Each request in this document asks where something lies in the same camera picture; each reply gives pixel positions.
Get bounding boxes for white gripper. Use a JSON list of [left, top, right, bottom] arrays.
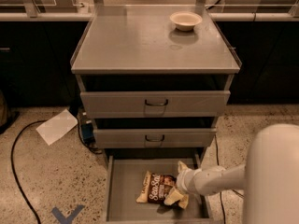
[[164, 161, 202, 205]]

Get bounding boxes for brown sea salt chip bag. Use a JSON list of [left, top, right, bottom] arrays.
[[136, 171, 189, 209]]

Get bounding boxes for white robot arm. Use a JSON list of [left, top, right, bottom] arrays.
[[164, 124, 299, 224]]

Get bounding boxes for bottom grey drawer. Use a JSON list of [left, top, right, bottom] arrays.
[[103, 155, 214, 224]]

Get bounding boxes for grey drawer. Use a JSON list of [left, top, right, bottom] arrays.
[[93, 128, 216, 148], [103, 155, 214, 224], [80, 91, 230, 119]]

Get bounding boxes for middle grey drawer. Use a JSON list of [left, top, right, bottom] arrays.
[[93, 128, 216, 148]]

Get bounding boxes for grey drawer cabinet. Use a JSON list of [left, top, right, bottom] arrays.
[[70, 4, 243, 224]]

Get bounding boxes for top grey drawer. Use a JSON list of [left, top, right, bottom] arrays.
[[80, 91, 230, 119]]

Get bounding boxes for blue power box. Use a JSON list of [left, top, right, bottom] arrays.
[[79, 109, 95, 145]]

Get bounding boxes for blue tape floor mark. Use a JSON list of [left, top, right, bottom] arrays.
[[50, 203, 86, 224]]

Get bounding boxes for white paper sheet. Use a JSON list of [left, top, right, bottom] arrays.
[[36, 109, 78, 146]]

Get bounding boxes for white paper bowl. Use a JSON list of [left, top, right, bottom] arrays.
[[170, 11, 203, 32]]

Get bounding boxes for grey railing bar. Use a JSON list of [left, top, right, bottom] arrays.
[[0, 13, 93, 21]]

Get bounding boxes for black middle drawer handle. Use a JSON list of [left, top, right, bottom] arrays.
[[145, 135, 164, 142]]

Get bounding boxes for black drawer handle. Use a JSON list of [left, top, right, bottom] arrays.
[[145, 135, 164, 142], [144, 99, 168, 106]]

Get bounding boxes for black top drawer handle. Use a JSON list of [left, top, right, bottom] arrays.
[[144, 99, 168, 106]]

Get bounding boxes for black cable left floor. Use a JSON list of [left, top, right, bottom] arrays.
[[10, 119, 48, 224]]

